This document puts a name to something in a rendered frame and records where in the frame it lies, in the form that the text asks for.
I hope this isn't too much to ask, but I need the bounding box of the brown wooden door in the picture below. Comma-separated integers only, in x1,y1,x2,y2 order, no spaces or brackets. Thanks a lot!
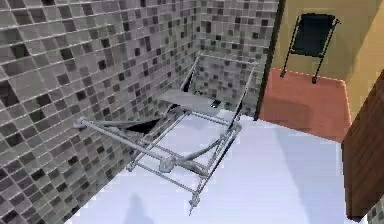
340,69,384,222

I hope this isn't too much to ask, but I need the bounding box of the black folding chair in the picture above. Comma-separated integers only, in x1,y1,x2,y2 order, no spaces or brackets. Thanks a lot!
279,12,342,85

